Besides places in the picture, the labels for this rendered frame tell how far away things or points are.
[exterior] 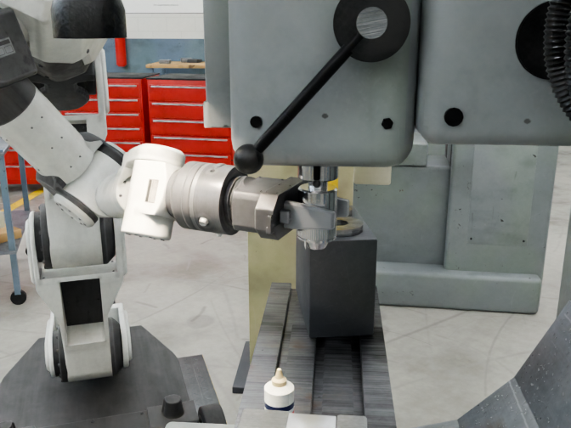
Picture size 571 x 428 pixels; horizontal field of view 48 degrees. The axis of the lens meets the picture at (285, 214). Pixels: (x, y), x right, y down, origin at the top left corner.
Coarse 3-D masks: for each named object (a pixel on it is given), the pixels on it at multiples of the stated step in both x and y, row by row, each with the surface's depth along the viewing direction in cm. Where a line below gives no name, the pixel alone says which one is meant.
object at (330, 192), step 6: (300, 186) 77; (306, 186) 77; (330, 186) 77; (300, 192) 76; (306, 192) 75; (312, 192) 75; (318, 192) 74; (324, 192) 75; (330, 192) 75; (336, 192) 76; (306, 198) 75; (312, 198) 75; (318, 198) 75; (324, 198) 75; (330, 198) 75
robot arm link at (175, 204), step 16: (144, 160) 83; (144, 176) 83; (160, 176) 82; (176, 176) 81; (192, 176) 80; (128, 192) 85; (144, 192) 83; (160, 192) 82; (176, 192) 80; (128, 208) 83; (144, 208) 82; (160, 208) 82; (176, 208) 80; (128, 224) 83; (144, 224) 82; (160, 224) 83; (192, 224) 81
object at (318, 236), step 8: (304, 200) 75; (312, 200) 75; (320, 200) 75; (328, 200) 75; (336, 200) 76; (328, 208) 75; (336, 208) 77; (336, 216) 77; (304, 232) 76; (312, 232) 76; (320, 232) 76; (328, 232) 76; (304, 240) 77; (312, 240) 76; (320, 240) 76; (328, 240) 76
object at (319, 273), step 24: (360, 216) 127; (336, 240) 113; (360, 240) 113; (312, 264) 113; (336, 264) 114; (360, 264) 114; (312, 288) 115; (336, 288) 115; (360, 288) 115; (312, 312) 116; (336, 312) 116; (360, 312) 117; (312, 336) 117
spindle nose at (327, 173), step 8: (304, 168) 74; (312, 168) 74; (320, 168) 74; (328, 168) 74; (336, 168) 75; (304, 176) 74; (312, 176) 74; (320, 176) 74; (328, 176) 74; (336, 176) 75
